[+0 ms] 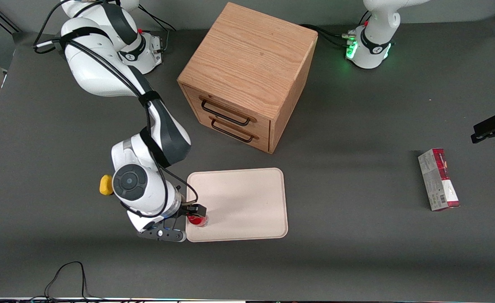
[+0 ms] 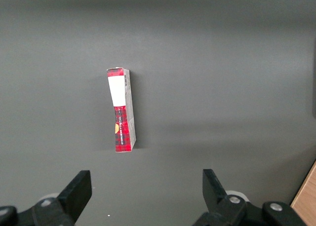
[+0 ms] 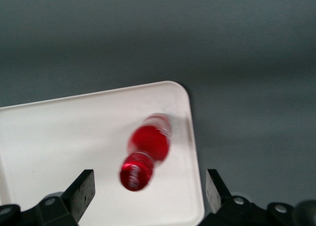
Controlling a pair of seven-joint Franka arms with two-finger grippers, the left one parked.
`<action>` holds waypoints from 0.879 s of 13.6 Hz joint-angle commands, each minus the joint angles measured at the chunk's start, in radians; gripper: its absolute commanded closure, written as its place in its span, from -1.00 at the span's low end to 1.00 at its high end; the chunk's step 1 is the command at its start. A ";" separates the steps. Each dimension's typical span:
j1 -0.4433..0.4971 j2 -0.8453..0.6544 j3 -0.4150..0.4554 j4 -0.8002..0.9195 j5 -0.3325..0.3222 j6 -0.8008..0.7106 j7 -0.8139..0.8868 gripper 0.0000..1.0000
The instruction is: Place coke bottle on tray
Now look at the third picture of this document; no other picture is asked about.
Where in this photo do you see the cream rectangular tray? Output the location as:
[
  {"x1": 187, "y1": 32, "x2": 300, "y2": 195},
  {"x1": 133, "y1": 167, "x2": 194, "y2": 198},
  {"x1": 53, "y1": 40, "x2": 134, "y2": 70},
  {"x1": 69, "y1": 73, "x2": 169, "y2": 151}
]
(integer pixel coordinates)
[{"x1": 0, "y1": 80, "x2": 205, "y2": 226}]

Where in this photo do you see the red coke bottle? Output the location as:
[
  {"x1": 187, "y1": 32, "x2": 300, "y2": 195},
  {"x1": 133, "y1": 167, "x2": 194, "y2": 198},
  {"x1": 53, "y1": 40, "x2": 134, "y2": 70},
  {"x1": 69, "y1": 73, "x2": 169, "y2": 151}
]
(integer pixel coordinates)
[{"x1": 119, "y1": 113, "x2": 173, "y2": 192}]

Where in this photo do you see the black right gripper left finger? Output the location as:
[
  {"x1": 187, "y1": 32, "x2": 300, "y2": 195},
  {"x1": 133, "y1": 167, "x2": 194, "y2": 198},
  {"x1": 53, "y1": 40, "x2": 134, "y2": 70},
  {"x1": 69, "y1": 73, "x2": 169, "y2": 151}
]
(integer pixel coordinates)
[{"x1": 37, "y1": 169, "x2": 96, "y2": 226}]

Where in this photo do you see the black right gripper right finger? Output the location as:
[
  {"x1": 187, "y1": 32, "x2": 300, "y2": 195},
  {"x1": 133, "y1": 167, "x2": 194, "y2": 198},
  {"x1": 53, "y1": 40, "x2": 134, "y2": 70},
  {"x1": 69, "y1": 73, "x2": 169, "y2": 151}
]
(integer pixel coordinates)
[{"x1": 197, "y1": 169, "x2": 270, "y2": 226}]

